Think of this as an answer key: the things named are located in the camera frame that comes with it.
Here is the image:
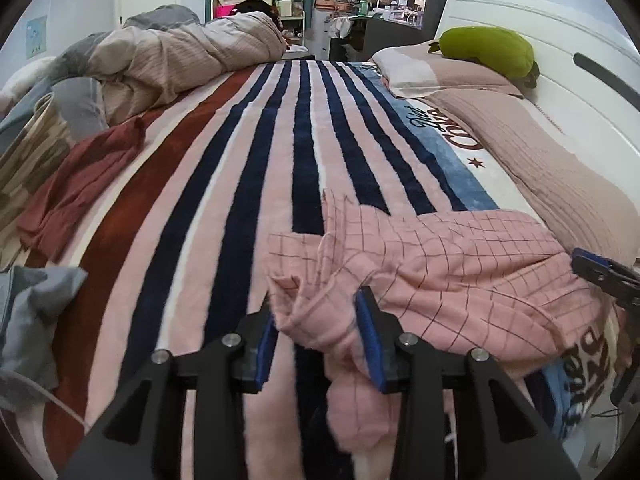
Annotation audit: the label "blue wall poster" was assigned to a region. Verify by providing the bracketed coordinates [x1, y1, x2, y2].
[25, 15, 47, 58]

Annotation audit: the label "grey blue cloth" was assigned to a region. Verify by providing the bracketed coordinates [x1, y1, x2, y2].
[1, 266, 87, 412]

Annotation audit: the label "pink checked pants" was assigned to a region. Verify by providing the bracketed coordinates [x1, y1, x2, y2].
[265, 193, 611, 453]

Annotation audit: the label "striped fleece bed blanket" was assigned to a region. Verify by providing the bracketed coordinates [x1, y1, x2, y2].
[15, 61, 610, 479]

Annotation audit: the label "beige grey duvet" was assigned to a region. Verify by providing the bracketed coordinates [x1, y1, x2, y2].
[0, 4, 289, 151]

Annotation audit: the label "white cable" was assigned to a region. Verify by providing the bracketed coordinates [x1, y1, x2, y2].
[0, 366, 94, 434]

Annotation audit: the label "white headboard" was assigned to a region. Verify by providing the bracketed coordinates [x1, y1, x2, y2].
[436, 0, 639, 203]

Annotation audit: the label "green plush toy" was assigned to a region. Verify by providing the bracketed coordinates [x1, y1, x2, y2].
[428, 26, 540, 89]

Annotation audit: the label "pink ribbed knit pillow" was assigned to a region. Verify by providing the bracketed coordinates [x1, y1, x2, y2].
[425, 89, 639, 266]

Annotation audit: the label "dark red garment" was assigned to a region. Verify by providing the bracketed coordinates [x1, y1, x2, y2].
[16, 116, 146, 262]

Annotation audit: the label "camouflage patterned garment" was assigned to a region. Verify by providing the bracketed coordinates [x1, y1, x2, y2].
[0, 93, 75, 271]

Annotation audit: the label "dark desk with clutter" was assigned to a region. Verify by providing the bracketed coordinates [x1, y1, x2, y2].
[306, 0, 447, 61]

